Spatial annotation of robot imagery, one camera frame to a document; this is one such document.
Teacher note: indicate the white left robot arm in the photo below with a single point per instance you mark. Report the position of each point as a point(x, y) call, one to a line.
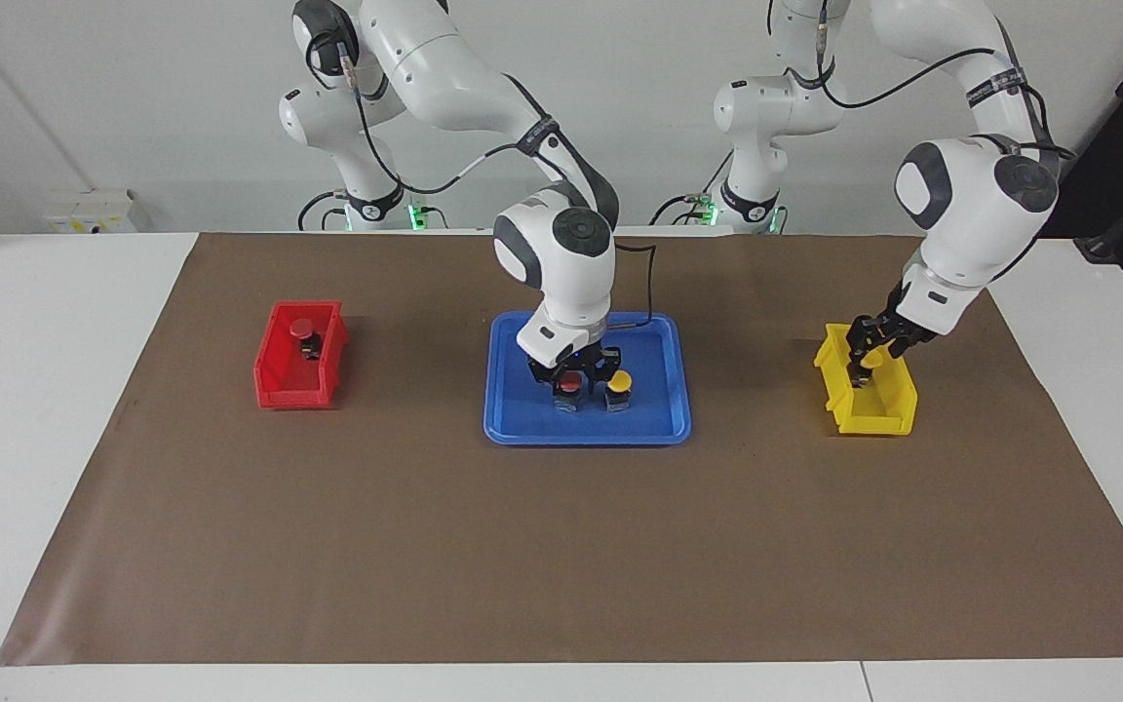
point(971, 205)

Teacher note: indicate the white wall socket box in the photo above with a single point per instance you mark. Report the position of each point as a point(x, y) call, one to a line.
point(89, 213)

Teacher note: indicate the yellow push button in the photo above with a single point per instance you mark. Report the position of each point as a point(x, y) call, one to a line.
point(620, 382)
point(871, 361)

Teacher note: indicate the blue plastic tray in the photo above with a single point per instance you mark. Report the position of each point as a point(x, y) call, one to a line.
point(542, 424)

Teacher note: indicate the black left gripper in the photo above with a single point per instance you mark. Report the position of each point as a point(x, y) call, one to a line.
point(898, 317)

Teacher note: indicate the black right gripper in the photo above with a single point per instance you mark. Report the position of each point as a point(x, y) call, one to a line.
point(600, 363)

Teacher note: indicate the brown paper mat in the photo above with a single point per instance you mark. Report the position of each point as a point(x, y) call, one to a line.
point(425, 546)

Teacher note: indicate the red plastic bin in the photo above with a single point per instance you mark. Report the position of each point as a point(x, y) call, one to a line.
point(284, 385)

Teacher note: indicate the yellow plastic bin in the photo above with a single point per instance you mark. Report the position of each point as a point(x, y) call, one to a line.
point(883, 414)

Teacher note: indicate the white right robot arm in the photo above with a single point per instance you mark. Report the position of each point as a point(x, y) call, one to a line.
point(561, 263)

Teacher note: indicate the red push button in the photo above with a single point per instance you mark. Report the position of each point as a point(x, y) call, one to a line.
point(570, 387)
point(305, 333)

